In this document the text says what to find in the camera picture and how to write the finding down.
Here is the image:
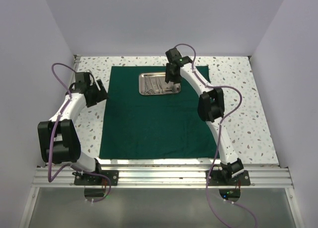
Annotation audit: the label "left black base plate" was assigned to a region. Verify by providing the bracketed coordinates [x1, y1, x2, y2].
[72, 170, 119, 186]

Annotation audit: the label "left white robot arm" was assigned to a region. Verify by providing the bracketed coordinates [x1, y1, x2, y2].
[37, 72, 108, 185]

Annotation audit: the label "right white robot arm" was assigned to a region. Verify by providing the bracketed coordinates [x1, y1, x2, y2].
[165, 47, 244, 185]

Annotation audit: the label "aluminium rail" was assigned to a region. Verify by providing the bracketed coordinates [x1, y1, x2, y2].
[44, 54, 81, 167]
[31, 166, 294, 189]

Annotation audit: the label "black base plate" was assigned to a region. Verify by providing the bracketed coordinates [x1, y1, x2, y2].
[72, 170, 119, 186]
[205, 170, 251, 186]

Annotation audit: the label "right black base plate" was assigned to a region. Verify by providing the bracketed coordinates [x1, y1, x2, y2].
[205, 170, 251, 186]

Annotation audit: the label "steel instrument tray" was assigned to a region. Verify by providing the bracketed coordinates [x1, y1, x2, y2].
[139, 72, 181, 96]

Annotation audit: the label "aluminium left rail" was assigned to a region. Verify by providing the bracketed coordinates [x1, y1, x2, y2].
[44, 54, 81, 167]

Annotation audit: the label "steel forceps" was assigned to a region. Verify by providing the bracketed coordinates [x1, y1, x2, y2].
[155, 77, 164, 94]

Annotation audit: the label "aluminium front rail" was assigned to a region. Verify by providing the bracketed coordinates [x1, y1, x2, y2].
[31, 166, 294, 189]

